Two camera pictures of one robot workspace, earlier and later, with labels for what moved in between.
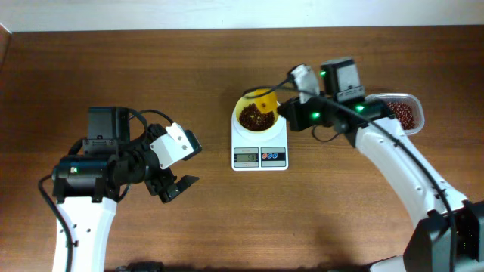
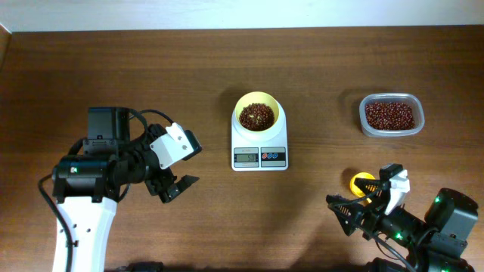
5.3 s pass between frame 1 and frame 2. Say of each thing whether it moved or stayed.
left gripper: stayed
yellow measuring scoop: moved
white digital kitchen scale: stayed
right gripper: moved
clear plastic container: stayed
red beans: stayed
